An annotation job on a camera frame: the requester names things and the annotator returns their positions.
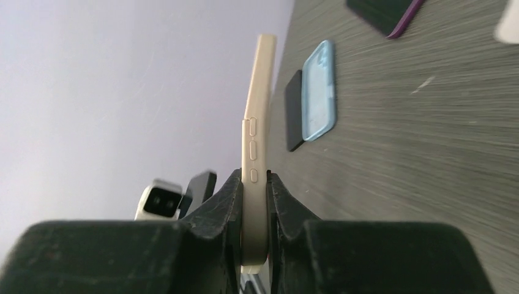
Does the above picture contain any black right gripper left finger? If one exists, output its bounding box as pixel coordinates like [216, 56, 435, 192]
[1, 170, 243, 293]

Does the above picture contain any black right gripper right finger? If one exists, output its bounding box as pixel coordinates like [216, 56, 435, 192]
[267, 173, 494, 293]

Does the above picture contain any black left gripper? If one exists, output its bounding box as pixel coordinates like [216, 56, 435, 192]
[178, 170, 217, 219]

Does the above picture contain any bare black phone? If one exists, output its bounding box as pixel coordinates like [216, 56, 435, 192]
[284, 70, 304, 152]

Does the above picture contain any black white chessboard mat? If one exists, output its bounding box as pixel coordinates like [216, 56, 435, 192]
[493, 0, 519, 45]

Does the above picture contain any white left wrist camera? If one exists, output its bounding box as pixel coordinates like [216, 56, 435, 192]
[134, 179, 184, 221]

